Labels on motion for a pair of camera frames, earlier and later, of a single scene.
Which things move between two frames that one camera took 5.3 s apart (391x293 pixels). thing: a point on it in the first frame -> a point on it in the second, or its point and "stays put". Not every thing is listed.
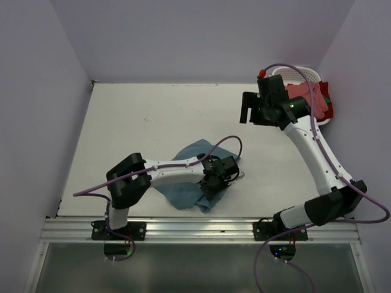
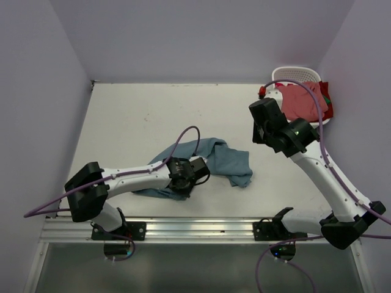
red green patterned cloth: [329, 114] stays put
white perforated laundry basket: [292, 75] stays put
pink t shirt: [320, 105] stays put
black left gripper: [211, 193] -> [187, 191]
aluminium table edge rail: [344, 230] stays put
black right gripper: [251, 99] -> [256, 137]
